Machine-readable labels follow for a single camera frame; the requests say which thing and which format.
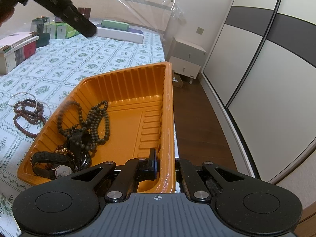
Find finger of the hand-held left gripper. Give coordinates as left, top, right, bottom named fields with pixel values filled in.
left=53, top=3, right=97, bottom=37
left=70, top=148, right=159, bottom=203

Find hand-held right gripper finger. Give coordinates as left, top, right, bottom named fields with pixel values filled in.
left=175, top=158, right=247, bottom=202

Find orange plastic tray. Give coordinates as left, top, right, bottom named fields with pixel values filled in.
left=17, top=62, right=177, bottom=194

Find black bead necklace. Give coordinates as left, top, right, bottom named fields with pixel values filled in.
left=57, top=100, right=110, bottom=145

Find black wristwatch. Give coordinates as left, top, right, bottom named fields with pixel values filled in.
left=68, top=130, right=92, bottom=171

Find silver-faced watch with black strap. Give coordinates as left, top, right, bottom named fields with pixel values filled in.
left=30, top=151, right=80, bottom=180

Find red bracelet with gold charm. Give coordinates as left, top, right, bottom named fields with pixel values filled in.
left=54, top=146, right=75, bottom=159

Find dark wooden box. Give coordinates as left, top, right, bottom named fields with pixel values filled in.
left=77, top=7, right=92, bottom=19

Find green tissue box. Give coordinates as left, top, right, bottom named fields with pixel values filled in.
left=50, top=23, right=69, bottom=39
left=67, top=26, right=82, bottom=38

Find green long box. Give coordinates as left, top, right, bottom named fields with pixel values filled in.
left=101, top=20, right=130, bottom=31

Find dark green glass jar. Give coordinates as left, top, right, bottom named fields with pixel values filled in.
left=31, top=16, right=51, bottom=48

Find white long box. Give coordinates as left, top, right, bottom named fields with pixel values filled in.
left=95, top=26, right=144, bottom=44

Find stack of books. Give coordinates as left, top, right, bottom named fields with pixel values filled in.
left=0, top=31, right=40, bottom=75

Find white nightstand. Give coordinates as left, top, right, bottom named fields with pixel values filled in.
left=165, top=37, right=207, bottom=84

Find white and grey wardrobe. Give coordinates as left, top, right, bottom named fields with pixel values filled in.
left=200, top=0, right=316, bottom=185

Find white bead bracelet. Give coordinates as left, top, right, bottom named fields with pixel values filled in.
left=7, top=92, right=51, bottom=115

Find dark red bead bracelet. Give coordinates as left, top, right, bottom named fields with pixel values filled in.
left=13, top=98, right=47, bottom=139

